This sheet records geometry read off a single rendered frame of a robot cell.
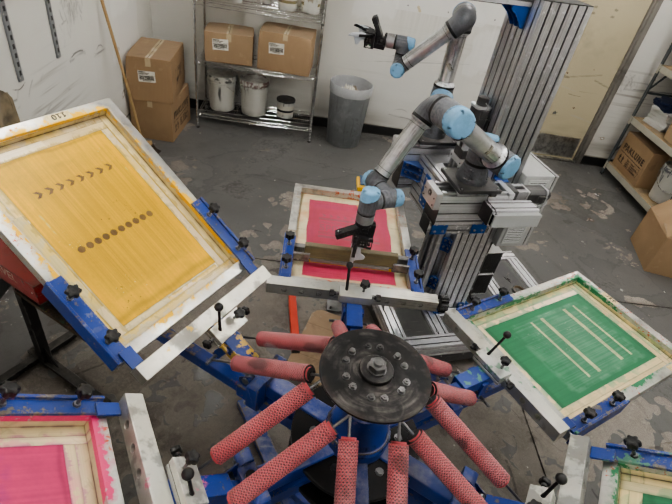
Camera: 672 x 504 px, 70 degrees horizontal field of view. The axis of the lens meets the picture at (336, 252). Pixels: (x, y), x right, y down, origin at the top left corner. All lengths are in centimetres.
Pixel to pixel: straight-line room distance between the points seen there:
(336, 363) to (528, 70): 167
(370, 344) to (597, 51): 525
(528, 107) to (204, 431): 226
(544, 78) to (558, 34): 19
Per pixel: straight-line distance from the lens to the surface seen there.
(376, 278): 210
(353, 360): 129
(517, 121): 254
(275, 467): 125
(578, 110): 639
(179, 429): 270
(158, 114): 506
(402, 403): 124
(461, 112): 188
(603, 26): 614
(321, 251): 204
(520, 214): 246
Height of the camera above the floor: 229
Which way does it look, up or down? 38 degrees down
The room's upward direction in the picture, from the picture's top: 11 degrees clockwise
